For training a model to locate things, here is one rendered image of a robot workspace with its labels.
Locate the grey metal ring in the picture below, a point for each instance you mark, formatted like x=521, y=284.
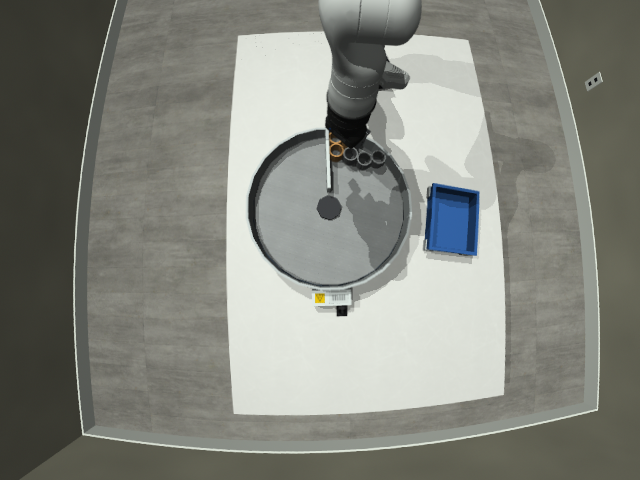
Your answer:
x=352, y=151
x=366, y=156
x=380, y=154

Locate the blue square tray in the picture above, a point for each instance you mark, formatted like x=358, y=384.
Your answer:
x=456, y=212

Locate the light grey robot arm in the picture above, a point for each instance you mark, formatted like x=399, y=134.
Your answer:
x=357, y=68

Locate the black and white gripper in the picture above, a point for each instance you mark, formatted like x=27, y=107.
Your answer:
x=351, y=114

